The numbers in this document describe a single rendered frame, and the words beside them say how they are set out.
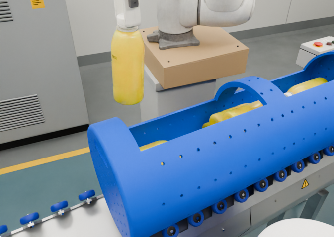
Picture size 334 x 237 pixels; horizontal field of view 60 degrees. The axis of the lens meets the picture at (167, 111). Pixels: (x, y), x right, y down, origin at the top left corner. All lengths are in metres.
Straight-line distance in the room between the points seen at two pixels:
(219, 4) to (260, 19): 3.33
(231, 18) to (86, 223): 0.89
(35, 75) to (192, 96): 1.29
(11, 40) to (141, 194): 1.75
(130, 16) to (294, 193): 0.76
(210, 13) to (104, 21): 2.42
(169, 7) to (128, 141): 0.75
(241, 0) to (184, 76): 0.36
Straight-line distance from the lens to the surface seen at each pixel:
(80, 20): 3.49
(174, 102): 1.33
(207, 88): 1.38
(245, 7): 1.21
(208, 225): 0.84
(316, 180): 1.11
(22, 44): 2.19
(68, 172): 2.31
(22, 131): 2.54
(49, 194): 2.21
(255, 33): 4.52
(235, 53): 1.27
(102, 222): 0.84
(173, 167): 0.59
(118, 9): 0.58
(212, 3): 1.19
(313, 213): 1.50
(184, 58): 1.20
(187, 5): 1.21
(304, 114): 0.81
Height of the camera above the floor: 1.62
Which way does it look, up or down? 36 degrees down
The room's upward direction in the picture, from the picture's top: straight up
